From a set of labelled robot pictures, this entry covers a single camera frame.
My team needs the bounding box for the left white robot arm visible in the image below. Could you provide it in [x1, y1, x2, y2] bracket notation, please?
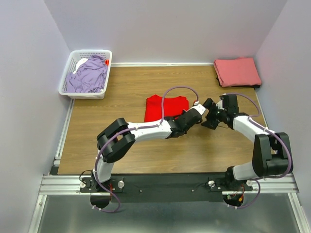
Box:
[91, 104, 206, 192]

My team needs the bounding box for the white garment in basket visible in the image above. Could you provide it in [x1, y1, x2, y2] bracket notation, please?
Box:
[73, 58, 88, 74]

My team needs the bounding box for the aluminium frame rail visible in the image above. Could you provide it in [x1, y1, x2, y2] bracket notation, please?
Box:
[29, 100, 311, 233]

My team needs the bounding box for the purple t shirt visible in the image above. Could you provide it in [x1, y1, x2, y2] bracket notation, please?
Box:
[66, 54, 108, 93]

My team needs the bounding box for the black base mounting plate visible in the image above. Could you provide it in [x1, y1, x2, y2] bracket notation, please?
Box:
[80, 172, 253, 209]

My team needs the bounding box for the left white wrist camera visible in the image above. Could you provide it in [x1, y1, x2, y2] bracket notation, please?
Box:
[191, 101, 206, 115]

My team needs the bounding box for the white plastic laundry basket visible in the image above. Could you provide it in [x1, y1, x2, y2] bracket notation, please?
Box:
[58, 50, 112, 100]

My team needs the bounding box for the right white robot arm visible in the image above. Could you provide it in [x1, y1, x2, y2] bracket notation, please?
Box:
[202, 94, 294, 190]

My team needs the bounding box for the folded pink t shirt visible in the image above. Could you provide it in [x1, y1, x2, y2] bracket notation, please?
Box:
[213, 58, 262, 83]

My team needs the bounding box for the red t shirt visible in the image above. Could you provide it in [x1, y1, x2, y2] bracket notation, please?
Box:
[144, 95, 189, 122]

